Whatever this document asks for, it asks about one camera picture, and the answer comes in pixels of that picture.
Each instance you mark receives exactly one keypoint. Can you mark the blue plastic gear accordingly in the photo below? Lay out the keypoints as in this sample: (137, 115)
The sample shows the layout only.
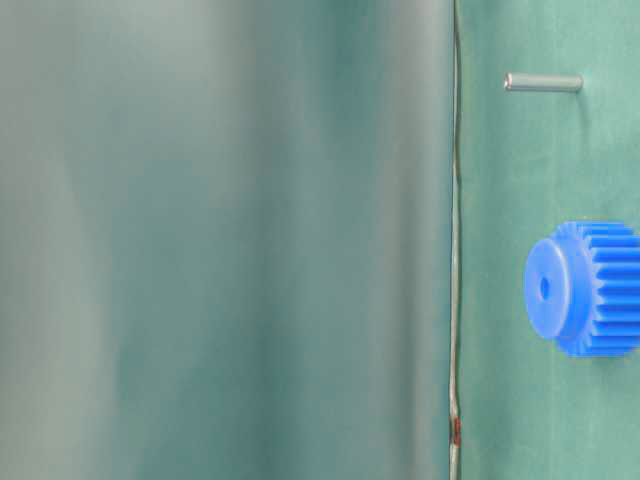
(581, 288)

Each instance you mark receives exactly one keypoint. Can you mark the green cloth mat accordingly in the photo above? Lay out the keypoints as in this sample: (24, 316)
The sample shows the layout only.
(528, 162)

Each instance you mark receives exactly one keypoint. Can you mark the grey metal shaft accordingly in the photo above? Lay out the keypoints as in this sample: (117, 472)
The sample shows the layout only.
(527, 82)

